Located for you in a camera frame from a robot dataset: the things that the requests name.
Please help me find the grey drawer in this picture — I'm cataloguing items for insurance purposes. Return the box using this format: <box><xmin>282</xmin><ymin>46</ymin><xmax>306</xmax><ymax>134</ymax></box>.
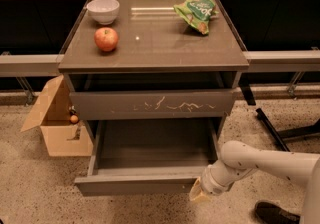
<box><xmin>75</xmin><ymin>118</ymin><xmax>219</xmax><ymax>196</ymax></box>
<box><xmin>70</xmin><ymin>89</ymin><xmax>235</xmax><ymax>120</ymax></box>

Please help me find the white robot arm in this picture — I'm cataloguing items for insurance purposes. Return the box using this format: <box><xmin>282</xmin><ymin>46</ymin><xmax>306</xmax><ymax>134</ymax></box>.
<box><xmin>189</xmin><ymin>141</ymin><xmax>320</xmax><ymax>224</ymax></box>

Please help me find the grey top drawer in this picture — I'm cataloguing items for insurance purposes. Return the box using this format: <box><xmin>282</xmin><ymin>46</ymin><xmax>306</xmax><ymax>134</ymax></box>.
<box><xmin>70</xmin><ymin>89</ymin><xmax>235</xmax><ymax>120</ymax></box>

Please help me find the grey drawer cabinet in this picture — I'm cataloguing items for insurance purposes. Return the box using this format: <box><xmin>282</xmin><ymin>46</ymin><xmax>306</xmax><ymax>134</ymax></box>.
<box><xmin>59</xmin><ymin>0</ymin><xmax>248</xmax><ymax>131</ymax></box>

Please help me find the dark shoe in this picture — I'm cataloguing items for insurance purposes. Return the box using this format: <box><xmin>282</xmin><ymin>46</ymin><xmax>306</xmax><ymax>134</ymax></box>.
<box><xmin>254</xmin><ymin>201</ymin><xmax>300</xmax><ymax>224</ymax></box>

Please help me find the black metal stand base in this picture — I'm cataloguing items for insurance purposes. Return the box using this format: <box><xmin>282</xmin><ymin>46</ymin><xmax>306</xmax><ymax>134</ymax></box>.
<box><xmin>238</xmin><ymin>82</ymin><xmax>320</xmax><ymax>152</ymax></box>

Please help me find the open cardboard box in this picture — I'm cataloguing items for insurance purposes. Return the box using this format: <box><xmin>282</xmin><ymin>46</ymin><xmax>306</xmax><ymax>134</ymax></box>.
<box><xmin>21</xmin><ymin>75</ymin><xmax>93</xmax><ymax>157</ymax></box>

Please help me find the small orange ball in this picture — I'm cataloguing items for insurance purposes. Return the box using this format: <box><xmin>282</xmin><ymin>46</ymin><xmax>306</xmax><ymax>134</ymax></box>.
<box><xmin>70</xmin><ymin>115</ymin><xmax>79</xmax><ymax>124</ymax></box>

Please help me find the red apple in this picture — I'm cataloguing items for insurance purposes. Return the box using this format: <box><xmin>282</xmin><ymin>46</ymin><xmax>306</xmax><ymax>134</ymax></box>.
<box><xmin>94</xmin><ymin>27</ymin><xmax>119</xmax><ymax>52</ymax></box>

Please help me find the green snack bag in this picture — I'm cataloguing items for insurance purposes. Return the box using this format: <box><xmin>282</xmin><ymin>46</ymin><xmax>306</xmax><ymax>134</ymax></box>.
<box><xmin>173</xmin><ymin>0</ymin><xmax>217</xmax><ymax>35</ymax></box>

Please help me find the white ceramic bowl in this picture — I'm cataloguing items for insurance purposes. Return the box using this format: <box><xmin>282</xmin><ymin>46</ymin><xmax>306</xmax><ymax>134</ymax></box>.
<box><xmin>86</xmin><ymin>0</ymin><xmax>120</xmax><ymax>25</ymax></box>

